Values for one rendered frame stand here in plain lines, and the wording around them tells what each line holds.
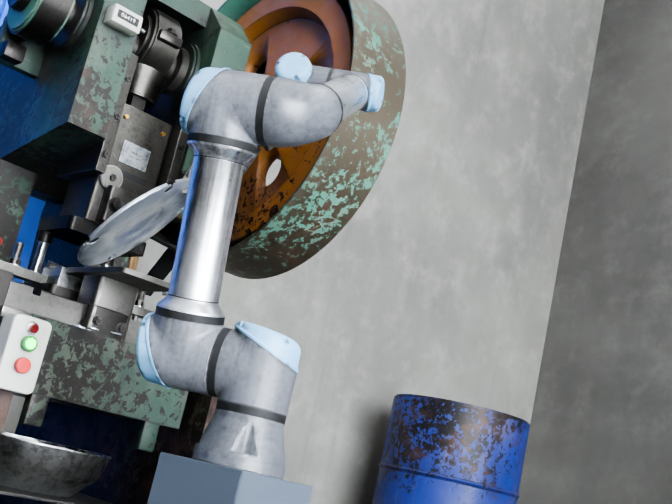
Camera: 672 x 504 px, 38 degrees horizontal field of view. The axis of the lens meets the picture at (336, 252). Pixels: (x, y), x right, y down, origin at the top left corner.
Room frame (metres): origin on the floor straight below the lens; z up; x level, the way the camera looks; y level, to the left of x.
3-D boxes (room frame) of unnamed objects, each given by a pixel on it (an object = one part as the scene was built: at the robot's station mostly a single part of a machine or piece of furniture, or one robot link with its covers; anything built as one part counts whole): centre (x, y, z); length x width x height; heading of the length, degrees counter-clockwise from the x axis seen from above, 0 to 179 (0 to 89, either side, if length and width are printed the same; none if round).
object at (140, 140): (2.15, 0.52, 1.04); 0.17 x 0.15 x 0.30; 41
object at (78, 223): (2.19, 0.55, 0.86); 0.20 x 0.16 x 0.05; 131
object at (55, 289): (2.19, 0.55, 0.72); 0.20 x 0.16 x 0.03; 131
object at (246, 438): (1.62, 0.08, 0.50); 0.15 x 0.15 x 0.10
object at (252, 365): (1.62, 0.08, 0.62); 0.13 x 0.12 x 0.14; 79
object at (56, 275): (2.18, 0.54, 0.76); 0.15 x 0.09 x 0.05; 131
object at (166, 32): (2.19, 0.55, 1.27); 0.21 x 0.12 x 0.34; 41
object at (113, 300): (2.05, 0.43, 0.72); 0.25 x 0.14 x 0.14; 41
